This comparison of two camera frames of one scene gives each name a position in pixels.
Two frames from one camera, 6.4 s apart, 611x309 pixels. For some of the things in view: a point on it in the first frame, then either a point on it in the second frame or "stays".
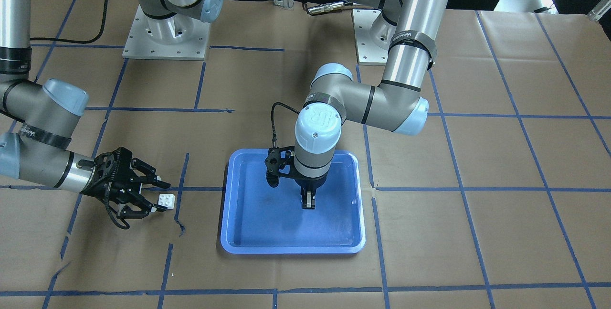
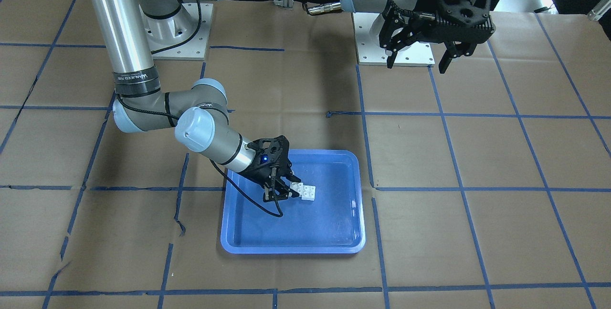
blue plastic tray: [259, 218] stays
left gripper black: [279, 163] to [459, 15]
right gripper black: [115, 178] to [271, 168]
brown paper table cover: [502, 200] stays
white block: [168, 200] to [298, 187]
